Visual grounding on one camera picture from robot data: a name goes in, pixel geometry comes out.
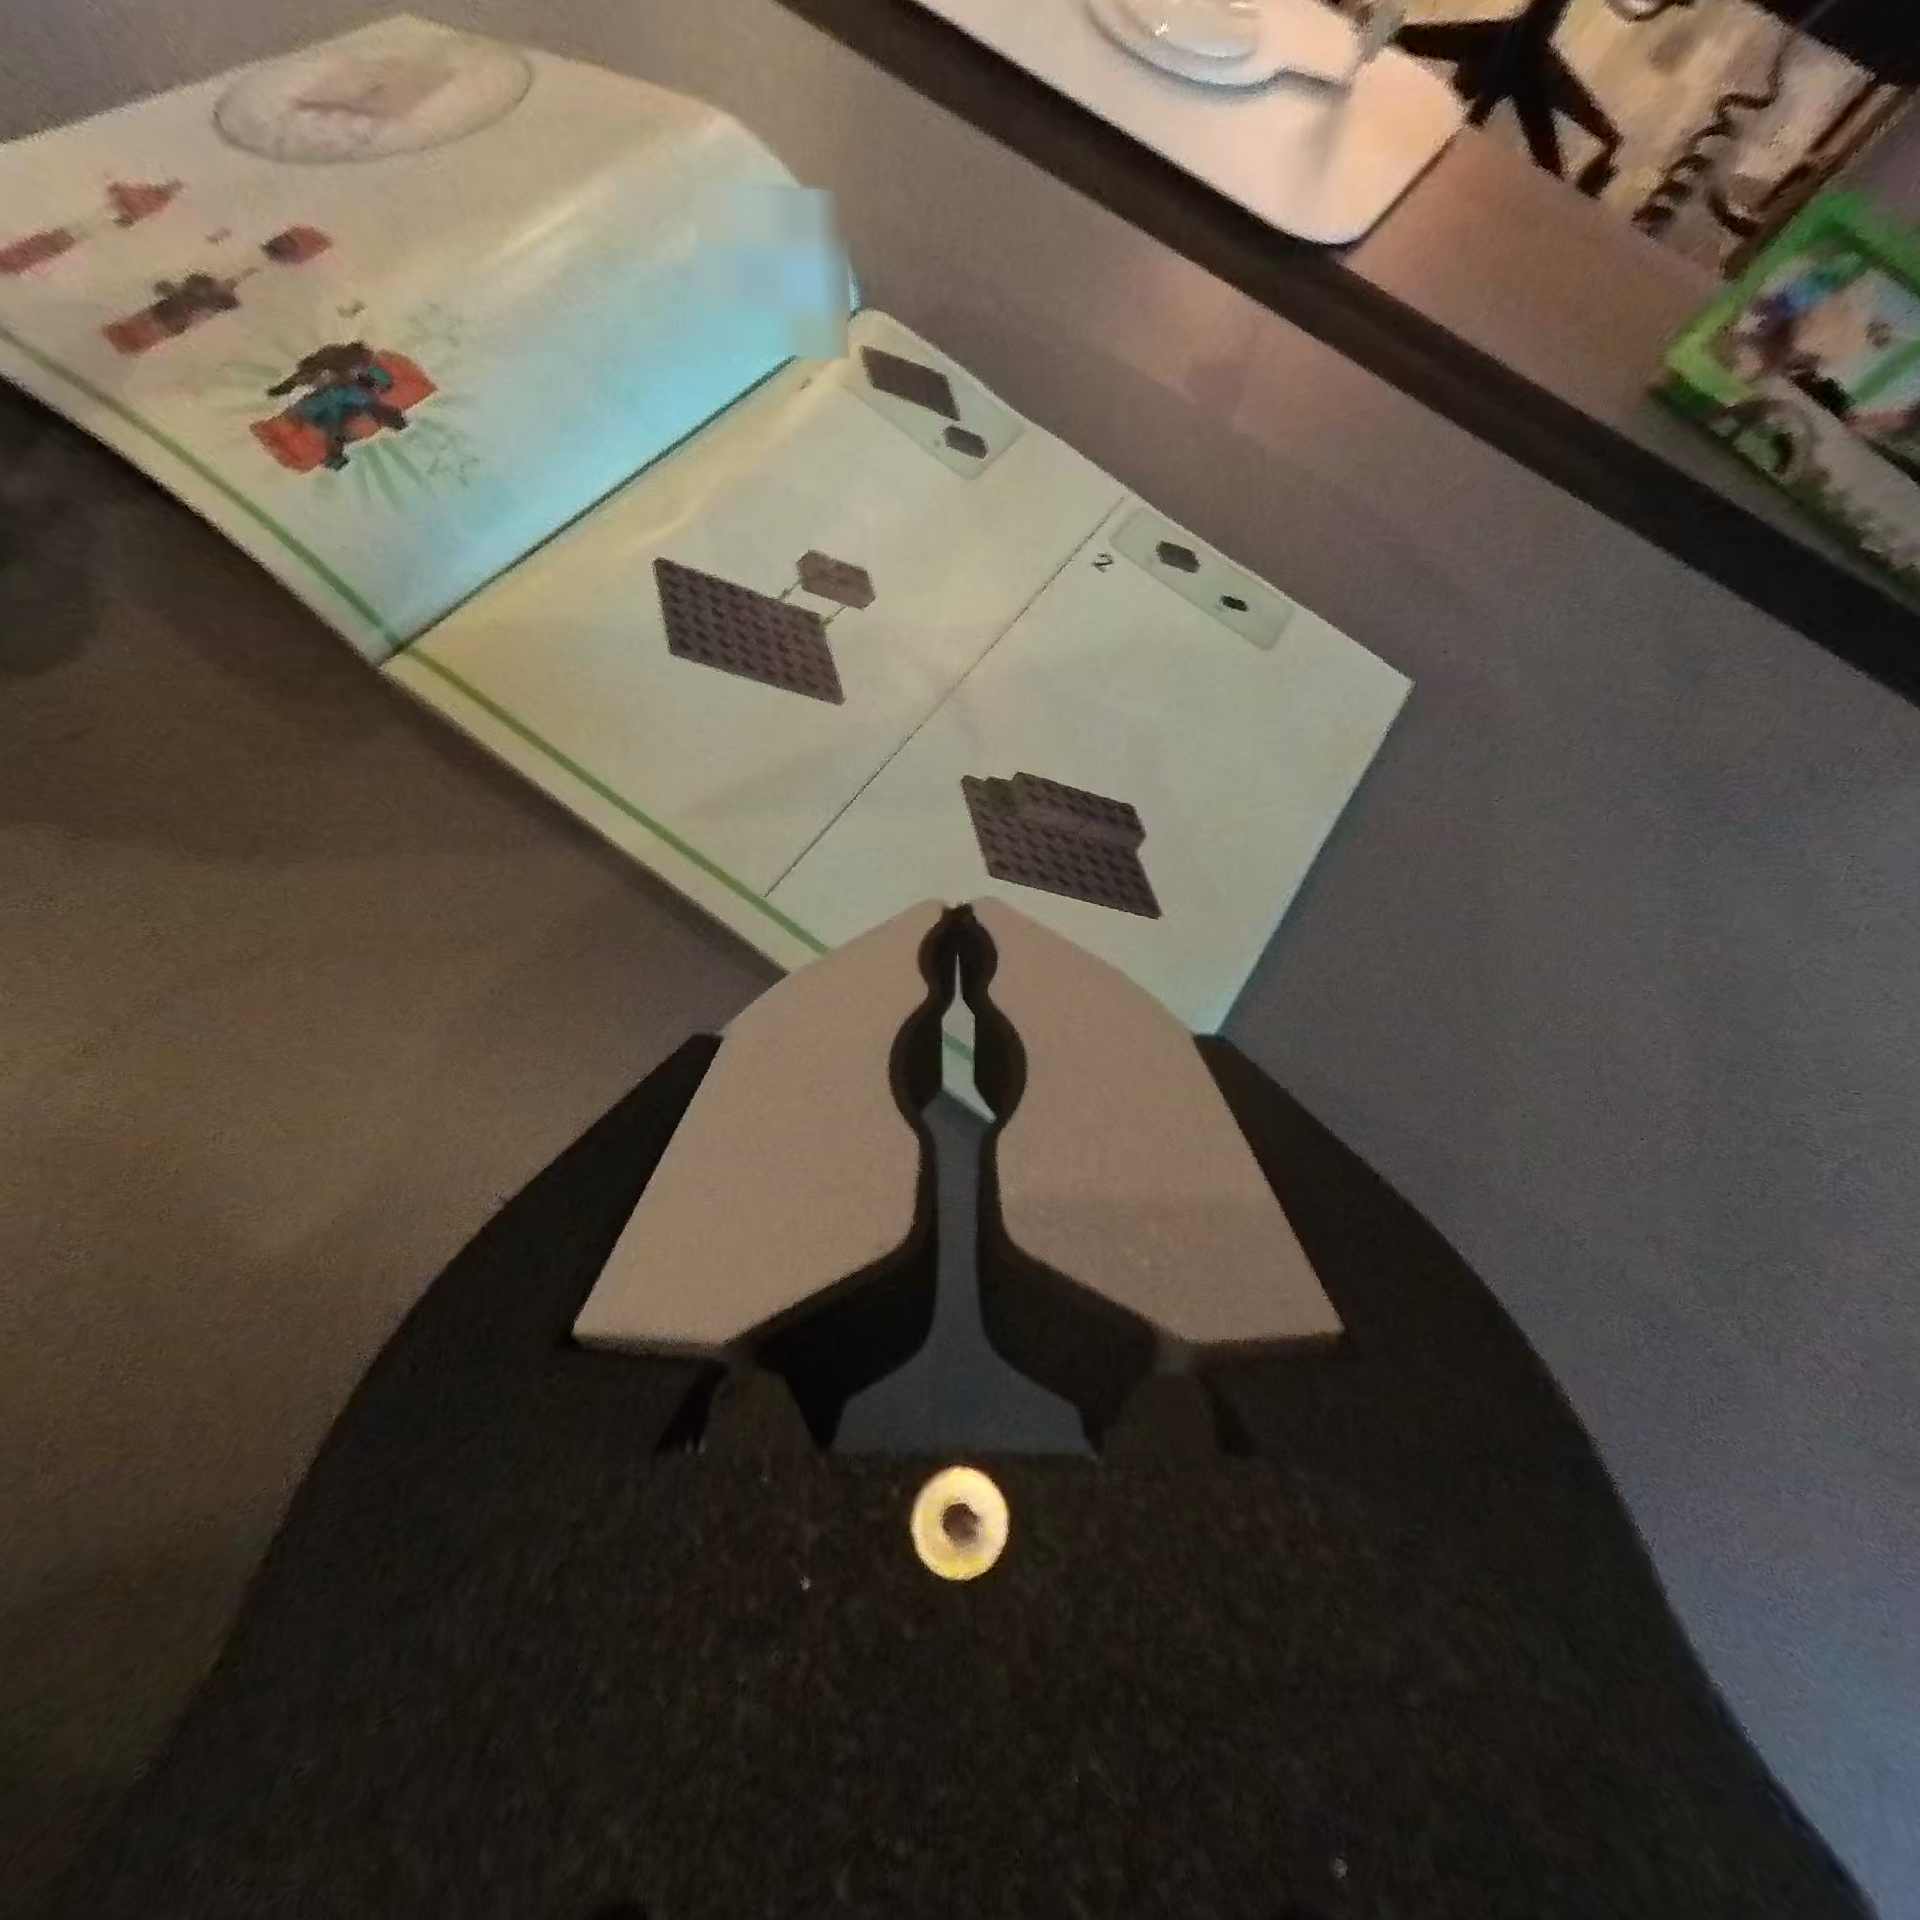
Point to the white instruction booklet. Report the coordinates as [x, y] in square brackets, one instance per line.
[601, 390]

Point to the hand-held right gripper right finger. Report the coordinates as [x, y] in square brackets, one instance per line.
[1156, 1200]

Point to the black office chair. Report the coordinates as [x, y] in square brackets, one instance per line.
[1516, 75]

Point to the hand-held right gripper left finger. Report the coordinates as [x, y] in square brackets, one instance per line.
[767, 1200]

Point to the green toy brick box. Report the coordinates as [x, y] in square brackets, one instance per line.
[1816, 360]

